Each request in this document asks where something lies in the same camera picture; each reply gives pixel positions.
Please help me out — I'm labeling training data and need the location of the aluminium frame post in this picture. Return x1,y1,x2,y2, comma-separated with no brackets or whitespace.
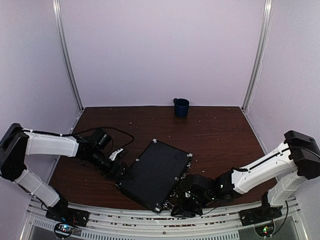
52,0,84,112
241,0,274,113

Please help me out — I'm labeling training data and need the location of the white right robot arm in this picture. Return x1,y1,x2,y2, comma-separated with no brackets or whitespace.
171,130,320,221

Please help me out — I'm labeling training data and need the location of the right aluminium frame post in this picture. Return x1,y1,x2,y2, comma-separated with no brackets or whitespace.
241,0,274,113

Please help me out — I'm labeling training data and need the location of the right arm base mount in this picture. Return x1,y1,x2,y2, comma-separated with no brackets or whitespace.
239,192,282,239

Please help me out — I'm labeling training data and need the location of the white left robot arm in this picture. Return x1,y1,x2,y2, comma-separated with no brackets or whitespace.
0,123,130,222

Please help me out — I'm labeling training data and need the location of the dark blue mug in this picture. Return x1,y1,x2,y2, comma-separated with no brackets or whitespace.
173,98,190,118

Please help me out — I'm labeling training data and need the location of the black poker set case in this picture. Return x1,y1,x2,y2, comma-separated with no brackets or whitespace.
116,138,193,214

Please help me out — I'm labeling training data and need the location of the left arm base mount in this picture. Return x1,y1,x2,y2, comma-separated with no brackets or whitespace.
41,193,90,240

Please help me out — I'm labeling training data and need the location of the left aluminium frame post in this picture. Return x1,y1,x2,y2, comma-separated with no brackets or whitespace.
52,0,84,112

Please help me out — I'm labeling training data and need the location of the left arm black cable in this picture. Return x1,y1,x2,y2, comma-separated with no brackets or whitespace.
59,126,135,148

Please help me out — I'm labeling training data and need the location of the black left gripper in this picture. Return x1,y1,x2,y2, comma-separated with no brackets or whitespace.
86,148,134,182

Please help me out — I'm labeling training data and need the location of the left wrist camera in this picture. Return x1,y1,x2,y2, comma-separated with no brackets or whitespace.
89,128,128,162

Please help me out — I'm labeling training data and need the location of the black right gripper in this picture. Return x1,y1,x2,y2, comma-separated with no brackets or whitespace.
171,193,214,219

